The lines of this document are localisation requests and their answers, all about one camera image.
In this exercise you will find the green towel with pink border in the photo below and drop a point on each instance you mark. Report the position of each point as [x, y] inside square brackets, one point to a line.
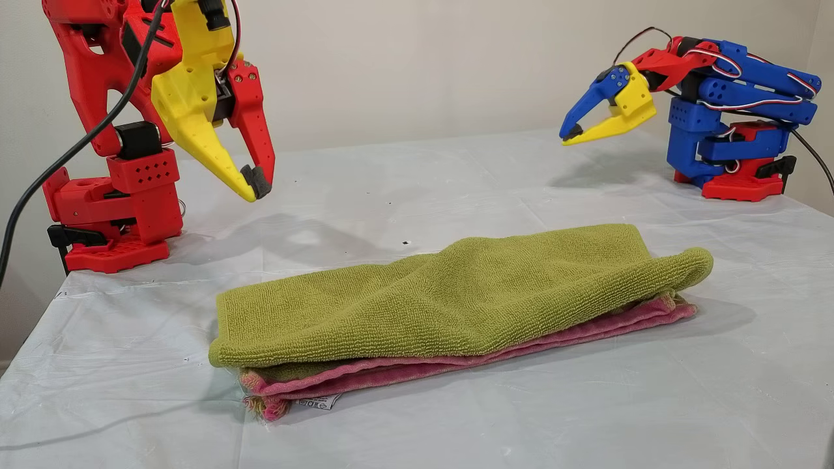
[456, 299]

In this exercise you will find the black table clamp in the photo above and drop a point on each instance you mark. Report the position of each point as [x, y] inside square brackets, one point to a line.
[68, 236]
[775, 167]

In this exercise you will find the white table cover sheet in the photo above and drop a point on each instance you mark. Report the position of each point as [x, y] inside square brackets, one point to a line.
[456, 443]

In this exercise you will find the small camera on red arm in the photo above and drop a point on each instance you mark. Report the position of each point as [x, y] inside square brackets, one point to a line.
[214, 14]

